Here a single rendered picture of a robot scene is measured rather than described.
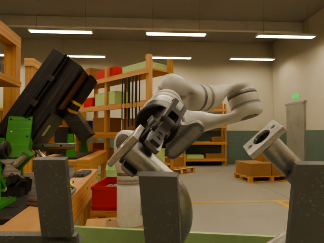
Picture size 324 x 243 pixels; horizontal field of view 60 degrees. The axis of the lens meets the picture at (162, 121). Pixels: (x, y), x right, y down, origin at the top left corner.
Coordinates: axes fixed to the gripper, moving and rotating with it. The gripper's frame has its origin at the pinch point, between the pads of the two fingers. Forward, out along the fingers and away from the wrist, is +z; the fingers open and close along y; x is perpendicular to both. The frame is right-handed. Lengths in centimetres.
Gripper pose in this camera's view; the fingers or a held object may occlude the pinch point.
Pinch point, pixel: (142, 154)
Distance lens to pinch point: 37.4
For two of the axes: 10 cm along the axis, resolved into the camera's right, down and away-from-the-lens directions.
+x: 7.4, 6.6, 1.1
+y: 6.6, -6.7, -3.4
